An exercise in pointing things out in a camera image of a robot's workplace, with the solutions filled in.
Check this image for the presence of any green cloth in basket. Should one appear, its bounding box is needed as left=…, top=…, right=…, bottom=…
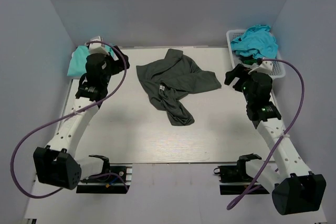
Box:
left=241, top=56, right=257, bottom=66

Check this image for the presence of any crumpled light blue t shirt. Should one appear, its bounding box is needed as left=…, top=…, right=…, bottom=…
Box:
left=230, top=25, right=278, bottom=60

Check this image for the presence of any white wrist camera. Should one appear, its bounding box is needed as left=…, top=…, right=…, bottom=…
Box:
left=86, top=36, right=111, bottom=55
left=248, top=61, right=273, bottom=75

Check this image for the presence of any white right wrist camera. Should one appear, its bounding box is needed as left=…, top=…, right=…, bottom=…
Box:
left=248, top=61, right=273, bottom=75

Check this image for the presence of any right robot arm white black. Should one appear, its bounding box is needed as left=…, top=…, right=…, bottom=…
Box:
left=221, top=61, right=327, bottom=215

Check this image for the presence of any white plastic basket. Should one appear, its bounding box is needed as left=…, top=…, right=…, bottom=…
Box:
left=226, top=29, right=286, bottom=79

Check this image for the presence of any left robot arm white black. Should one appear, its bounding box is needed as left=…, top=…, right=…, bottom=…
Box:
left=33, top=46, right=130, bottom=190

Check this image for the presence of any folded teal t shirt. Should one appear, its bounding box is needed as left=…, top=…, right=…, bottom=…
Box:
left=67, top=46, right=89, bottom=77

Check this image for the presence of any dark grey t shirt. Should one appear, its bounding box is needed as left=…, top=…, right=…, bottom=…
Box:
left=136, top=49, right=222, bottom=126

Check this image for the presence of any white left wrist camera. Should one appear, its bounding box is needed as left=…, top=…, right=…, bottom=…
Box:
left=86, top=36, right=111, bottom=55

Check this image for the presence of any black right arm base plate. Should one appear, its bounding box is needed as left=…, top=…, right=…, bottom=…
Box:
left=213, top=164, right=253, bottom=196

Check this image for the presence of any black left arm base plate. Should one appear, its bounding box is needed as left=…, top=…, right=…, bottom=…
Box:
left=76, top=164, right=132, bottom=194

